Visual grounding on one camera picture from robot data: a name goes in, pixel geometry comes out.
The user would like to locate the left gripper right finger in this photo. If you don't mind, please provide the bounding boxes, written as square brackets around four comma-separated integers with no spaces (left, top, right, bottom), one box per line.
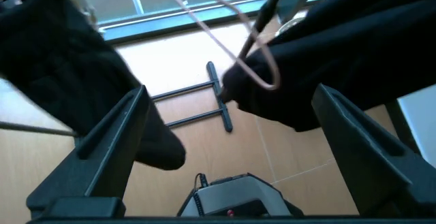
[311,82,436,217]

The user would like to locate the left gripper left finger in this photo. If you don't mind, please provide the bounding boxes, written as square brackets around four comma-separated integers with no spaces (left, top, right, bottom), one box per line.
[26,84,151,218]

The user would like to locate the black shorts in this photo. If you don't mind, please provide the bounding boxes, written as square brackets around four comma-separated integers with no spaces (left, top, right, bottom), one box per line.
[0,0,187,172]

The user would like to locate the black garment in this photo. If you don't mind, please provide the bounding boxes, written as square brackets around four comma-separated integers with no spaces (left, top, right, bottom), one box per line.
[217,0,436,133]

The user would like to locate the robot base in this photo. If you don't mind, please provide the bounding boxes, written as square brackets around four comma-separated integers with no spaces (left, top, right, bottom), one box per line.
[176,172,305,217]

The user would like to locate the black clothes rack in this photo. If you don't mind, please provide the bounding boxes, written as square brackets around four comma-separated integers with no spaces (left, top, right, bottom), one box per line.
[0,0,294,146]

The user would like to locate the black cable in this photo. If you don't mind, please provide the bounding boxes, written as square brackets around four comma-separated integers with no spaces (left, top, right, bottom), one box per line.
[192,172,209,217]

